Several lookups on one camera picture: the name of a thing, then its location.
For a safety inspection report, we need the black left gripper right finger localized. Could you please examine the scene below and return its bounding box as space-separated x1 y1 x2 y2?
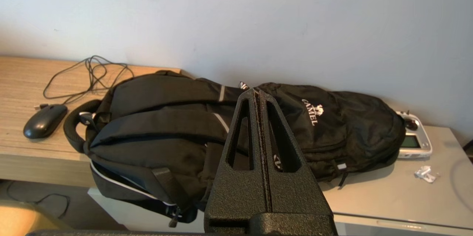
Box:
259 89 335 227

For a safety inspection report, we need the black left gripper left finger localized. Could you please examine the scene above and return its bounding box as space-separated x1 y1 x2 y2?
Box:
204 88 272 233

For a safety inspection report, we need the black Camel logo backpack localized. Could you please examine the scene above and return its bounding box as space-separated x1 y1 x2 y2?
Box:
240 82 406 188

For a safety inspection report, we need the grey cabinet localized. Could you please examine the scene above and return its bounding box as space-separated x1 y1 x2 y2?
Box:
88 125 473 236

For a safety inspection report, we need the black backpack with grey stripes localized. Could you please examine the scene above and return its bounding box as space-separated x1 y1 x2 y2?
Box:
63 70 259 228

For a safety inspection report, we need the crumpled white paper scrap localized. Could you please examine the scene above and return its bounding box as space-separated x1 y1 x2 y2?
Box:
414 166 438 183

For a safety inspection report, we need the white remote controller with screen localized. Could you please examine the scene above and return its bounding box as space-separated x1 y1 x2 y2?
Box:
395 109 433 159

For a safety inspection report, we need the black computer mouse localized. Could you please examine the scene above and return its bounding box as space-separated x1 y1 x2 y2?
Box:
23 104 68 139

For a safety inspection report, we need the tan rounded object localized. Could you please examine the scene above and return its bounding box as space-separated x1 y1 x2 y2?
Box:
0 200 72 236

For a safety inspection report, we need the light wooden desk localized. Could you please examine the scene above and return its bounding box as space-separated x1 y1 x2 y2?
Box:
0 56 181 188

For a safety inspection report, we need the thin black floor cable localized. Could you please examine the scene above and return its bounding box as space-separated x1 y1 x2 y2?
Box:
6 181 71 219

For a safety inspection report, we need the black mouse cable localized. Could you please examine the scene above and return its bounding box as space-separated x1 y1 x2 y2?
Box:
34 55 134 110

